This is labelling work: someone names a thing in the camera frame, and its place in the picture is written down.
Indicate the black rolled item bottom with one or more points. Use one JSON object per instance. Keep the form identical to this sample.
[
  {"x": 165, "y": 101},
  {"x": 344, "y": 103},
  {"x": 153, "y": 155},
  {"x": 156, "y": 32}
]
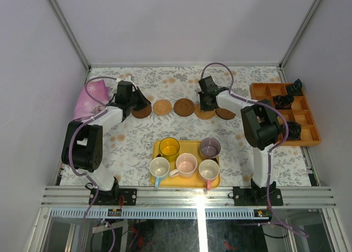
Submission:
[{"x": 294, "y": 132}]

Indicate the pink ceramic mug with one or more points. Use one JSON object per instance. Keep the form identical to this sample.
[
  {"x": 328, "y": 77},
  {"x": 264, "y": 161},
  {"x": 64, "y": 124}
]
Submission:
[{"x": 185, "y": 166}]

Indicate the black rolled item top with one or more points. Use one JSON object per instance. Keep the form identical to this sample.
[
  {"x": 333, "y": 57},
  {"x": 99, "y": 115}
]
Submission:
[{"x": 295, "y": 89}]

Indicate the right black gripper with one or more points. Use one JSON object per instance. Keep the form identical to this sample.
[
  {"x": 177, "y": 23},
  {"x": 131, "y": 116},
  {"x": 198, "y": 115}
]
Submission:
[{"x": 203, "y": 107}]

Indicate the white mug blue handle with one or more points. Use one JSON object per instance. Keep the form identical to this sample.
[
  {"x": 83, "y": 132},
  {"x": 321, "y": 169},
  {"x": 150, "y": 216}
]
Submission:
[{"x": 159, "y": 169}]

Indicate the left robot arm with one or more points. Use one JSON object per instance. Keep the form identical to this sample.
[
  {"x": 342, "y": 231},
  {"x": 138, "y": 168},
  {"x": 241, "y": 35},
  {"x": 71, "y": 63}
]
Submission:
[{"x": 95, "y": 114}]

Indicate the white mug pink handle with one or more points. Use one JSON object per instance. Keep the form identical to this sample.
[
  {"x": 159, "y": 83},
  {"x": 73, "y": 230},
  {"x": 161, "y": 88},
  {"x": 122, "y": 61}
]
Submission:
[{"x": 209, "y": 172}]

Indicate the light woven coaster right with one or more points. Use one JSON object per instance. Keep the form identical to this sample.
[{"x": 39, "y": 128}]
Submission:
[{"x": 204, "y": 115}]

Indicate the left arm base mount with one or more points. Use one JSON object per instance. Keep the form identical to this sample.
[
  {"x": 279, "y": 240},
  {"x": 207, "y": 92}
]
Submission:
[{"x": 115, "y": 197}]

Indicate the orange compartment organizer box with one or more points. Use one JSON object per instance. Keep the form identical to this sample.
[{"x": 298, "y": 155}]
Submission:
[{"x": 299, "y": 112}]

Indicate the floral table cloth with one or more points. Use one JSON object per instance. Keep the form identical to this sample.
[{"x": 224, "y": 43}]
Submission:
[{"x": 128, "y": 146}]

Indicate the dark wooden coaster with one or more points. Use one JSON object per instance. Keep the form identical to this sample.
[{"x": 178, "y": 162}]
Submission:
[
  {"x": 184, "y": 107},
  {"x": 143, "y": 113},
  {"x": 225, "y": 114}
]

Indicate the dark wooden coaster far left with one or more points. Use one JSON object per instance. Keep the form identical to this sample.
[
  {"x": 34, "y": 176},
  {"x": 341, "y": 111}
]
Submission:
[{"x": 143, "y": 113}]

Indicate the yellow glass cup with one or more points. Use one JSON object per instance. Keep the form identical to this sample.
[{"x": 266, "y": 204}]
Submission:
[{"x": 169, "y": 148}]

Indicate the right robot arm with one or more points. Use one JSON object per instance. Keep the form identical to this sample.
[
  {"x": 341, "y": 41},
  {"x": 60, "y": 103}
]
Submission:
[{"x": 260, "y": 124}]

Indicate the yellow plastic tray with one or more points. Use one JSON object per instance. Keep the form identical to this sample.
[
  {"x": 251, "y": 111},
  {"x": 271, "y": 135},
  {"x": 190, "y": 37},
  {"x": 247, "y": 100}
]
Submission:
[{"x": 195, "y": 181}]

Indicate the aluminium front rail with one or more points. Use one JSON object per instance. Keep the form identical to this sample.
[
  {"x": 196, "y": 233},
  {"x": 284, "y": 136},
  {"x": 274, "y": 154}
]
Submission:
[{"x": 221, "y": 197}]

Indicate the purple folded cloth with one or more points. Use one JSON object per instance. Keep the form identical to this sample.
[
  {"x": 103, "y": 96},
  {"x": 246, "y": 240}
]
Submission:
[{"x": 86, "y": 106}]

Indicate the black rolled item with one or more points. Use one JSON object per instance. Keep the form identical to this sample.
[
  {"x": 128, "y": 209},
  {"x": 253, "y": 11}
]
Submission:
[
  {"x": 295, "y": 89},
  {"x": 294, "y": 132},
  {"x": 283, "y": 101}
]

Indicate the light woven coaster left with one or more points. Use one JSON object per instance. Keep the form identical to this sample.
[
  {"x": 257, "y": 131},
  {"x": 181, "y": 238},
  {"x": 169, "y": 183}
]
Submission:
[{"x": 162, "y": 107}]

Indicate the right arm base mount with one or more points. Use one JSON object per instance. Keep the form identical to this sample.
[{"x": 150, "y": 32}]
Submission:
[{"x": 255, "y": 196}]

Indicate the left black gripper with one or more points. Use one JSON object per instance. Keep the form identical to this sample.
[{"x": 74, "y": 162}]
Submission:
[{"x": 138, "y": 98}]

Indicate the purple glass cup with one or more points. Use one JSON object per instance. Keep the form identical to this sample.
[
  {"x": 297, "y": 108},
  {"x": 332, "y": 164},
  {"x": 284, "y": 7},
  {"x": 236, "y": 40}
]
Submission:
[{"x": 209, "y": 148}]

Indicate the dark wooden coaster far right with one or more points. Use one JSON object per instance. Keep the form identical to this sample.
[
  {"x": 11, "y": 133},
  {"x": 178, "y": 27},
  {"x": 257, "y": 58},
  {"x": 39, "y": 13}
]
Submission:
[{"x": 225, "y": 114}]

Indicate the dark wooden coaster middle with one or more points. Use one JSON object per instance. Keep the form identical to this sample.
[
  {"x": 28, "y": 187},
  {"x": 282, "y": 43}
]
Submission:
[{"x": 184, "y": 107}]

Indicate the light woven coaster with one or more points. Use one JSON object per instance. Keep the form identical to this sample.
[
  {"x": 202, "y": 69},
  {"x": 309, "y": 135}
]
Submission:
[
  {"x": 204, "y": 115},
  {"x": 162, "y": 107}
]

